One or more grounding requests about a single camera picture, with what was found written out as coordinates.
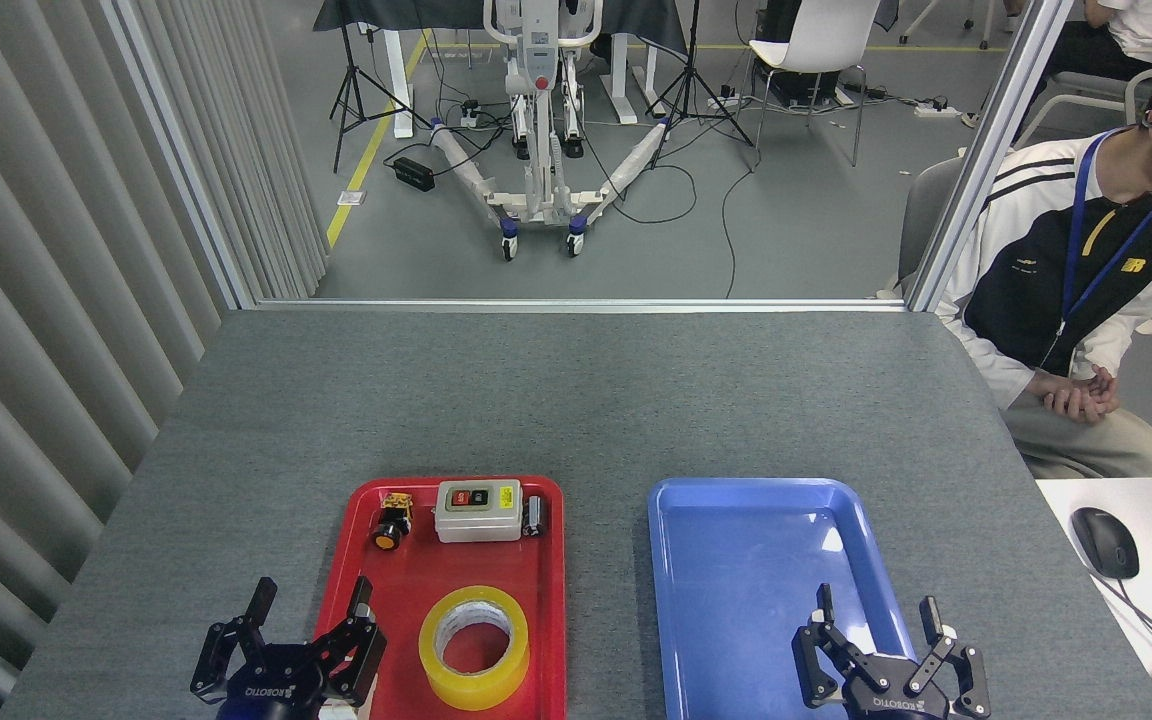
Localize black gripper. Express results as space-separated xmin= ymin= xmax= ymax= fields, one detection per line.
xmin=190 ymin=577 xmax=387 ymax=720
xmin=793 ymin=583 xmax=990 ymax=720

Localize yellow tape roll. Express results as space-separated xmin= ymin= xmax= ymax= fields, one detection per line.
xmin=418 ymin=585 xmax=531 ymax=712

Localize person's right hand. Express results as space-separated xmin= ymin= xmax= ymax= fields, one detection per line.
xmin=1040 ymin=383 xmax=1102 ymax=424

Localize person's left hand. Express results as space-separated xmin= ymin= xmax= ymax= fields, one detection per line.
xmin=1076 ymin=364 xmax=1121 ymax=413

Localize red plastic tray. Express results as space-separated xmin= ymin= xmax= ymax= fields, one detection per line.
xmin=314 ymin=475 xmax=567 ymax=720

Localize yellow push button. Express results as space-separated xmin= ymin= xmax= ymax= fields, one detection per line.
xmin=371 ymin=491 xmax=414 ymax=552

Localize blue plastic tray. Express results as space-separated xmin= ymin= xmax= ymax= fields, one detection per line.
xmin=648 ymin=477 xmax=937 ymax=720

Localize black computer mouse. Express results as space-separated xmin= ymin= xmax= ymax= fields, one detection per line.
xmin=1071 ymin=507 xmax=1141 ymax=580

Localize grey vertical blinds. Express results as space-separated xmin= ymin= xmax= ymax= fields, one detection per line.
xmin=0 ymin=0 xmax=329 ymax=720

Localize grey chair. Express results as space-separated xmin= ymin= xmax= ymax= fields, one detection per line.
xmin=898 ymin=155 xmax=967 ymax=299

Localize white stand on wheels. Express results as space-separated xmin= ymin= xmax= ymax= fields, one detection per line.
xmin=429 ymin=0 xmax=682 ymax=263

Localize black tripod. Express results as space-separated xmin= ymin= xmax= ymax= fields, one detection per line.
xmin=648 ymin=0 xmax=757 ymax=171
xmin=329 ymin=20 xmax=432 ymax=173

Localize black floor box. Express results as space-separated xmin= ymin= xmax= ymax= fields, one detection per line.
xmin=756 ymin=0 xmax=845 ymax=107

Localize white armchair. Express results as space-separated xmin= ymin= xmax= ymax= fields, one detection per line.
xmin=1016 ymin=48 xmax=1152 ymax=146

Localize white chair with metal legs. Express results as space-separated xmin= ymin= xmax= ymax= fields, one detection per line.
xmin=748 ymin=0 xmax=882 ymax=167

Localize desk with black cloth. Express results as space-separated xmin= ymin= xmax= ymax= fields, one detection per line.
xmin=313 ymin=0 xmax=689 ymax=139

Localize person in white shirt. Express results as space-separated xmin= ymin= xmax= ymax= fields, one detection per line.
xmin=961 ymin=0 xmax=1152 ymax=131

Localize white switch box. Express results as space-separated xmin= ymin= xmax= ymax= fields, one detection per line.
xmin=434 ymin=479 xmax=523 ymax=544

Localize person with blue lanyard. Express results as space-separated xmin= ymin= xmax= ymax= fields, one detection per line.
xmin=936 ymin=30 xmax=1152 ymax=479

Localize silver aluminium rail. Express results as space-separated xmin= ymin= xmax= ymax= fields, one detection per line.
xmin=254 ymin=297 xmax=909 ymax=313

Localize black floor cable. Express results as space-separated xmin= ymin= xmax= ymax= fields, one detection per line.
xmin=719 ymin=148 xmax=765 ymax=299
xmin=584 ymin=130 xmax=699 ymax=227

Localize silver aluminium post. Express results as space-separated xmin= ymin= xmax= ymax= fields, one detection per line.
xmin=904 ymin=0 xmax=1077 ymax=313
xmin=101 ymin=0 xmax=257 ymax=311

